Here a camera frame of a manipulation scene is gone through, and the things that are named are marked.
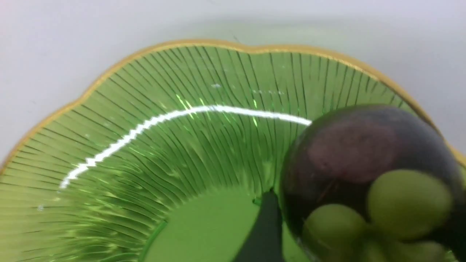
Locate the dark purple mangosteen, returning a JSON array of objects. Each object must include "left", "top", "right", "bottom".
[{"left": 280, "top": 104, "right": 465, "bottom": 262}]

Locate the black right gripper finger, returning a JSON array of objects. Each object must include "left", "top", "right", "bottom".
[{"left": 234, "top": 190, "right": 285, "bottom": 262}]

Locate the green glass leaf plate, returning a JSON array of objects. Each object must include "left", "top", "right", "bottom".
[{"left": 0, "top": 39, "right": 466, "bottom": 262}]

